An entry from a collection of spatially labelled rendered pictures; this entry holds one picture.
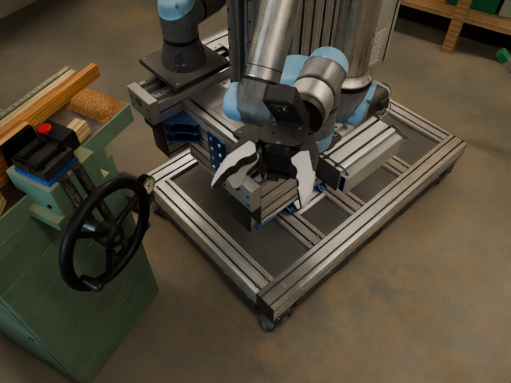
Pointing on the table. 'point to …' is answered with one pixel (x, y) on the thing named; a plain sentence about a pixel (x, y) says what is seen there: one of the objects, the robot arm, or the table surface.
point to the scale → (26, 96)
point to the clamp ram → (17, 143)
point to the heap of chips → (95, 105)
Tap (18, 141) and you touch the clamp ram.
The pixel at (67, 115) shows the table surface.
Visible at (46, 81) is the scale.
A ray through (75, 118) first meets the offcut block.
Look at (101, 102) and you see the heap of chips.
